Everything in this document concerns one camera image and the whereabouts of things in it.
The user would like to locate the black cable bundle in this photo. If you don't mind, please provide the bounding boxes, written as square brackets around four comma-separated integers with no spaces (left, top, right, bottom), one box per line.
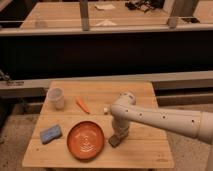
[124,0,165,13]

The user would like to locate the white toy truck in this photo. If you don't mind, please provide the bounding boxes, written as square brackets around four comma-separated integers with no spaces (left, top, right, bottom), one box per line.
[103,106,111,115]

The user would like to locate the blue sponge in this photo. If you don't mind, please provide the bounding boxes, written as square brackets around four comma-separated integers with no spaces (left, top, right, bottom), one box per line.
[40,125,62,144]

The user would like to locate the white paper sheet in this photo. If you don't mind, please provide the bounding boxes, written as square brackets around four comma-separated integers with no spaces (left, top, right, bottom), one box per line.
[95,4,115,10]

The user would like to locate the grey metal post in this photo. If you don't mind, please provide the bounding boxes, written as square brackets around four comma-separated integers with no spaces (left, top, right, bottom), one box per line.
[167,0,187,29]
[79,0,90,31]

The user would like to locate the orange round plate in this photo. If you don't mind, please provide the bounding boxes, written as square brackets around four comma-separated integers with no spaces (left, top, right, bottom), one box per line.
[67,121,105,160]

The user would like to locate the orange carrot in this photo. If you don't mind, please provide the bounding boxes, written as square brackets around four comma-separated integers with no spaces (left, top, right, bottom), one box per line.
[76,97,90,114]

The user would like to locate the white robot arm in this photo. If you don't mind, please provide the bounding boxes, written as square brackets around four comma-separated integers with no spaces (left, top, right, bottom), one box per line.
[110,92,213,144]

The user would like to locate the grey metal post right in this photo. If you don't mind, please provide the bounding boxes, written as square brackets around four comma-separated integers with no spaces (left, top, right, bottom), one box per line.
[167,0,187,29]

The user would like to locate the white folded paper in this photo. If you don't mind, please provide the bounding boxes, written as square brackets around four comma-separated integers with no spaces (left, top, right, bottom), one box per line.
[95,20,117,27]

